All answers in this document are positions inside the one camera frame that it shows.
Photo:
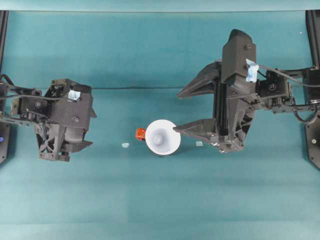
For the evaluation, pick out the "blue-green table cloth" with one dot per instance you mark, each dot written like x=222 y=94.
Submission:
x=160 y=200

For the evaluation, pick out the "white paper cup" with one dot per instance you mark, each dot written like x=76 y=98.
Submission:
x=160 y=130

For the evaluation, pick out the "pale grey-green backdrop curtain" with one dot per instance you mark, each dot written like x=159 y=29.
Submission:
x=160 y=4

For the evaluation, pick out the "black frame rail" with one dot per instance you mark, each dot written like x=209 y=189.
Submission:
x=3 y=37
x=313 y=37

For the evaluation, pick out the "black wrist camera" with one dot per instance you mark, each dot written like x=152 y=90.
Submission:
x=75 y=112
x=237 y=57

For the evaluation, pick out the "small white scrap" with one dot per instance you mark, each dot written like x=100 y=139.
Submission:
x=125 y=145
x=199 y=143

